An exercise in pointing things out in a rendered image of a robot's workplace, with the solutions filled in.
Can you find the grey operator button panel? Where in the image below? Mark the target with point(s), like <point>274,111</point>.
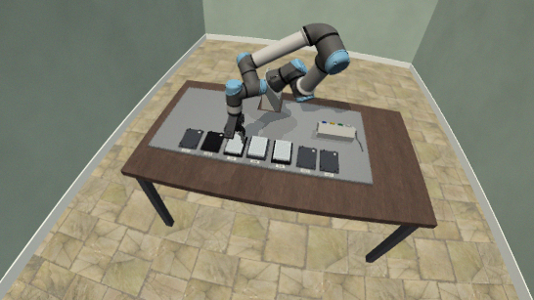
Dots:
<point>337,132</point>

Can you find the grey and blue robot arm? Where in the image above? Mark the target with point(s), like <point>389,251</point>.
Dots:
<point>332,58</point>

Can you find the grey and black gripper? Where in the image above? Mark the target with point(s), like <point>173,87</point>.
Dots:
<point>240,128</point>

